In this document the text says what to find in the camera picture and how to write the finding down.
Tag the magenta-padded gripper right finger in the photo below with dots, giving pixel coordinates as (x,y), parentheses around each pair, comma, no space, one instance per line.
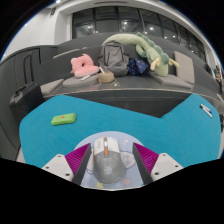
(165,164)

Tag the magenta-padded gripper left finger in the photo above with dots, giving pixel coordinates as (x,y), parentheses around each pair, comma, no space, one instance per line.
(60,165)

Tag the grey white computer mouse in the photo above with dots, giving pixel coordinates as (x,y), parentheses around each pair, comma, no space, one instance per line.
(108,166)

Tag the round light blue mouse pad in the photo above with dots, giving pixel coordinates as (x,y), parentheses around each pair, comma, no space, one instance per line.
(128,150)

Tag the small green case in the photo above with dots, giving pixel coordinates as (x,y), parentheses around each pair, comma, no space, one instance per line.
(63,119)

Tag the black-capped white marker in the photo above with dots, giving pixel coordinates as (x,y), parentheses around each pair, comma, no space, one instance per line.
(206,112)

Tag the black wheeled suitcase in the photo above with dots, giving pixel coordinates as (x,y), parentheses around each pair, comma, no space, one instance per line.
(26,101)

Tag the flat grey seat cushion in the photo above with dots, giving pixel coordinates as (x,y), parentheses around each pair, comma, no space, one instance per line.
(75,81)
(173,81)
(51,86)

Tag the tan straw hat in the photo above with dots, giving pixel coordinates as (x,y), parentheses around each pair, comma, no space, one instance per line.
(106,77)

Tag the upright grey seat cushion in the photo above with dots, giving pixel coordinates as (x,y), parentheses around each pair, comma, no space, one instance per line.
(185,66)

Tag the pink plush cushion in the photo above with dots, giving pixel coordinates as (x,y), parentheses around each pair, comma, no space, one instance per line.
(83,66)

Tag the dark blue patterned bag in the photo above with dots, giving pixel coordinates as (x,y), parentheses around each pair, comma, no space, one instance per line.
(137,66)

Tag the green dragon plush toy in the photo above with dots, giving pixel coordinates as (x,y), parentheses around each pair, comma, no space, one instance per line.
(150,50)

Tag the grey backpack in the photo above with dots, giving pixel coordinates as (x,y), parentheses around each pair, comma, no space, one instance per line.
(114,58)

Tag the dark glass window wall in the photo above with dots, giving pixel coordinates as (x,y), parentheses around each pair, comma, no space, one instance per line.
(133,23)

